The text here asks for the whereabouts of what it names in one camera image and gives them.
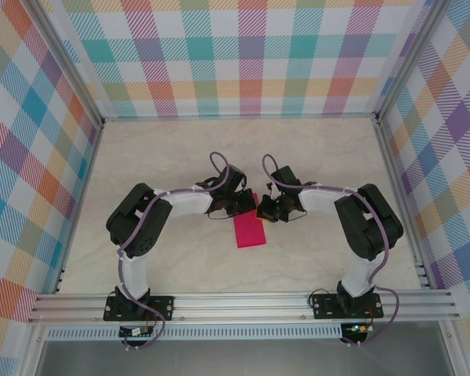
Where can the pink square paper sheet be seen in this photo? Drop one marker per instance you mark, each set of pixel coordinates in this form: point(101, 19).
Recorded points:
point(250, 233)

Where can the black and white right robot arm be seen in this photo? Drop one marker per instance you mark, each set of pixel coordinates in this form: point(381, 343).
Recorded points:
point(368, 223)

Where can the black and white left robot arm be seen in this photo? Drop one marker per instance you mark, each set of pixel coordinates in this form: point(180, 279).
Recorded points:
point(141, 219)

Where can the small right circuit board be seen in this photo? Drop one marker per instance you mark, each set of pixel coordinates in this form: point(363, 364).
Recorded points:
point(358, 328)

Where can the small circuit board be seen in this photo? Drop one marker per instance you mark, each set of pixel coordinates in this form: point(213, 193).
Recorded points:
point(135, 333)
point(358, 328)

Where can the grey metal panel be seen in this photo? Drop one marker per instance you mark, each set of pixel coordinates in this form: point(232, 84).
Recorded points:
point(239, 358)

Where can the small left circuit board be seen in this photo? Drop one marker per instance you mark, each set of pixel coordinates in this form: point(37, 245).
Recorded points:
point(135, 333)

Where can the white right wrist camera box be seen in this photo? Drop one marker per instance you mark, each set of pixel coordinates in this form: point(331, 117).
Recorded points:
point(272, 190)

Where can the aluminium mounting rail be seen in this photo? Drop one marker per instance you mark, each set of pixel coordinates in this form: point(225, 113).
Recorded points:
point(239, 307)

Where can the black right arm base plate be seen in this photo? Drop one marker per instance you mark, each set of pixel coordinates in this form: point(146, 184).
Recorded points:
point(321, 307)

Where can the aluminium frame side bar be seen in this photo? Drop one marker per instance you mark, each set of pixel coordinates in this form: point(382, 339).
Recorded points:
point(397, 203)
point(79, 203)

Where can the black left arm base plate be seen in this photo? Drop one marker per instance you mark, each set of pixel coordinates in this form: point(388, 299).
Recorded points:
point(164, 307)

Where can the aluminium frame post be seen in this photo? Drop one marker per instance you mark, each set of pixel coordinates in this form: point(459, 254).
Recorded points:
point(409, 62)
point(68, 64)

